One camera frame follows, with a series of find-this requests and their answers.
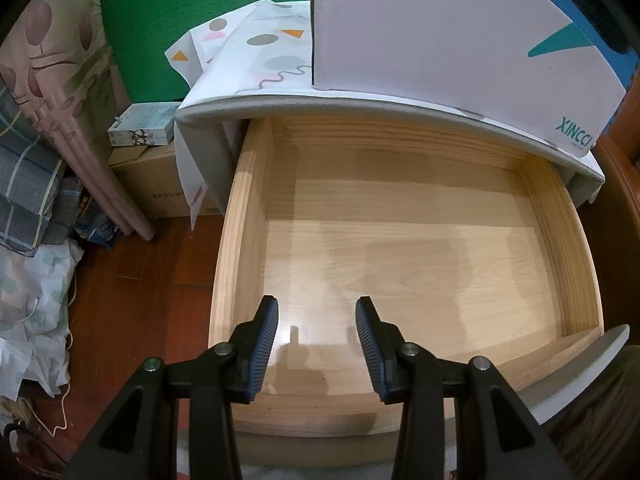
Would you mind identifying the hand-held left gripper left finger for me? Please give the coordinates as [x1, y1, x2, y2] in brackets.
[65, 294, 279, 480]

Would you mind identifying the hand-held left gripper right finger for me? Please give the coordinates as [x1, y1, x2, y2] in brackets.
[355, 296, 571, 480]

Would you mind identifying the wooden drawer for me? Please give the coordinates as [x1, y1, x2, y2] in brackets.
[207, 115, 631, 480]

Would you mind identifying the white cardboard box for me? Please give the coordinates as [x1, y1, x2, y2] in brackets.
[310, 0, 627, 153]

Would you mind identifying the brown cardboard box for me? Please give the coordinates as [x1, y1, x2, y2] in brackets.
[109, 137, 226, 220]

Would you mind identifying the blue snack package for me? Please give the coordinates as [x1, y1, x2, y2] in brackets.
[74, 192, 123, 250]

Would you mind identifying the white floral cloth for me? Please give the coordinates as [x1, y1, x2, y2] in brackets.
[0, 240, 86, 398]

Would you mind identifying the person's leg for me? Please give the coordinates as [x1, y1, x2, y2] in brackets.
[547, 355, 640, 480]

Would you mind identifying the small white teal box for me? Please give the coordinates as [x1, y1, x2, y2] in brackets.
[107, 101, 182, 147]

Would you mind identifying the grey plaid blanket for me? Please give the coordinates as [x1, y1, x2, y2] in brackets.
[0, 85, 83, 256]

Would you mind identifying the white patterned cover sheet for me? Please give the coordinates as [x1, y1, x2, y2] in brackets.
[165, 0, 321, 231]

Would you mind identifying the brown wooden furniture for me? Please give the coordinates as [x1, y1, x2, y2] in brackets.
[580, 90, 640, 331]

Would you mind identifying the green foam mat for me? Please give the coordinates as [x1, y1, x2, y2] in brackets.
[97, 0, 316, 106]

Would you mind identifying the pink patterned curtain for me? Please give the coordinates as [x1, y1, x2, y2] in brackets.
[0, 0, 156, 241]

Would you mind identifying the blue foam mat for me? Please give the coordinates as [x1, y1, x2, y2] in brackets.
[545, 0, 640, 92]

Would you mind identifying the white cable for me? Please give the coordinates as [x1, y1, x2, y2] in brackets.
[17, 295, 76, 433]

